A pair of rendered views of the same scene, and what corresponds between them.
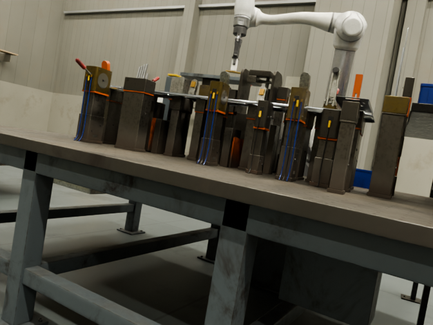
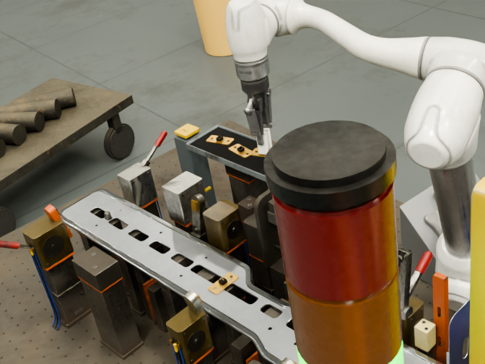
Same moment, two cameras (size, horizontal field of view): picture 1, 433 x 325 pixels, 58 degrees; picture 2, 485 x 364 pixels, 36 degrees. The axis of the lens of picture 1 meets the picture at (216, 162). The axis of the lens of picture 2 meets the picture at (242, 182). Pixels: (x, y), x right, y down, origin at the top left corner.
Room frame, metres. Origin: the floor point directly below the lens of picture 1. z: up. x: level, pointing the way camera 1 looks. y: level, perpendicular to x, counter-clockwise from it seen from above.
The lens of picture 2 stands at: (0.51, -0.77, 2.29)
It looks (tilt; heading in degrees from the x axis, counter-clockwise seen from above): 33 degrees down; 27
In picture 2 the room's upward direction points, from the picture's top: 11 degrees counter-clockwise
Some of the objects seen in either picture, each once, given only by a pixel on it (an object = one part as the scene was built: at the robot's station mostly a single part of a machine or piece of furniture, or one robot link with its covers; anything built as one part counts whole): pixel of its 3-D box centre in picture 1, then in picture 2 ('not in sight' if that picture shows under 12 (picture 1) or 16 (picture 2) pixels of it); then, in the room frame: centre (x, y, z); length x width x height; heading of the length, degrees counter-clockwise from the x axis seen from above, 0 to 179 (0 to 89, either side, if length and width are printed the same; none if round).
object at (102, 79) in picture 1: (91, 105); (55, 274); (1.90, 0.64, 0.88); 0.14 x 0.09 x 0.36; 156
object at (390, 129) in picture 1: (388, 147); not in sight; (1.42, -0.60, 0.88); 0.08 x 0.08 x 0.36; 66
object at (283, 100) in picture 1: (278, 130); not in sight; (1.94, -0.27, 0.91); 0.07 x 0.05 x 0.42; 156
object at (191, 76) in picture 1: (213, 78); (242, 152); (2.24, 0.09, 1.16); 0.37 x 0.14 x 0.02; 66
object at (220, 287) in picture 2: not in sight; (223, 282); (1.84, 0.02, 1.01); 0.08 x 0.04 x 0.01; 156
